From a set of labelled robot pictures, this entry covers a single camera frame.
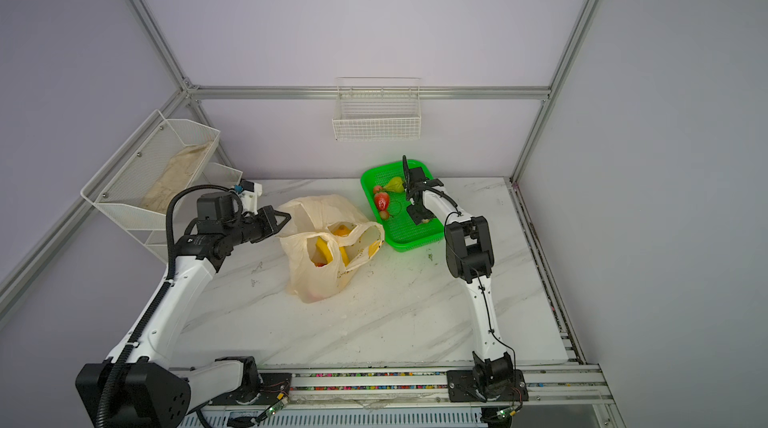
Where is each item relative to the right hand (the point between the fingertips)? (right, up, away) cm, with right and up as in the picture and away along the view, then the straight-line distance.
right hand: (423, 210), depth 107 cm
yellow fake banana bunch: (-24, -5, -32) cm, 40 cm away
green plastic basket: (-8, -8, -3) cm, 11 cm away
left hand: (-38, -2, -30) cm, 49 cm away
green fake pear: (-10, +10, +5) cm, 15 cm away
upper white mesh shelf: (-75, +15, -25) cm, 80 cm away
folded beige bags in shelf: (-71, +4, -31) cm, 78 cm away
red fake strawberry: (-15, +3, +1) cm, 16 cm away
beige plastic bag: (-32, -16, -35) cm, 50 cm away
